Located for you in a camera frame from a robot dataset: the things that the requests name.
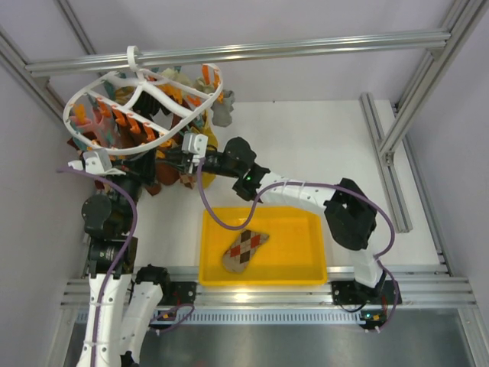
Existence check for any argyle beige sock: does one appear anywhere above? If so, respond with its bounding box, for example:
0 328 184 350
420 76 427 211
222 229 270 274
179 173 196 190

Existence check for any grey sock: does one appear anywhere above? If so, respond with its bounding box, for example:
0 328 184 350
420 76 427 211
211 89 235 128

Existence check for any mustard yellow sock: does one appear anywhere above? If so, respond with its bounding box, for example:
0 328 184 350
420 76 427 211
201 172 216 190

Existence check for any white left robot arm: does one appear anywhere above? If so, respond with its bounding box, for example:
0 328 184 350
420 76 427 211
69 151 173 366

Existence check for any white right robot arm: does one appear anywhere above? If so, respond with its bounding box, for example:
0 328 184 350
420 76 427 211
156 133 386 304

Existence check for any white round sock hanger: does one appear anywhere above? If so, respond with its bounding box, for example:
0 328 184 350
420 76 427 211
63 46 224 156

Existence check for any brown hanging sock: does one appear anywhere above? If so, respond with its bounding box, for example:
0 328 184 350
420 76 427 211
145 164 180 196

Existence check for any black striped hanging sock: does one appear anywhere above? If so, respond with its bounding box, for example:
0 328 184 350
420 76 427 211
132 92 170 119

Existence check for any pink hanging sock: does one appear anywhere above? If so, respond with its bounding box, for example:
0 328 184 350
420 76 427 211
70 114 117 148

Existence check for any cream hanging sock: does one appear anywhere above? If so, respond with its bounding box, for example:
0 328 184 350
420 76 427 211
161 68 215 94

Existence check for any aluminium top crossbar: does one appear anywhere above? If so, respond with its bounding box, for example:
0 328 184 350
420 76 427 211
25 28 451 76

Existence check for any yellow plastic bin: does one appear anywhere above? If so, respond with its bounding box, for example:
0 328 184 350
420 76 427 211
199 206 328 287

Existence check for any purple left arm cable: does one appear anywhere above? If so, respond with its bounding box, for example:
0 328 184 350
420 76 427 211
56 166 138 367

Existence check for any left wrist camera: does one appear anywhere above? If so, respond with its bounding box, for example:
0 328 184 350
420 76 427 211
82 149 112 175

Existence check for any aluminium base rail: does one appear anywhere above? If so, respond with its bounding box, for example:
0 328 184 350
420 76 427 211
60 265 478 310

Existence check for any aluminium right frame post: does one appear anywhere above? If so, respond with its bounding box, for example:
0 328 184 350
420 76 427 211
377 0 488 166

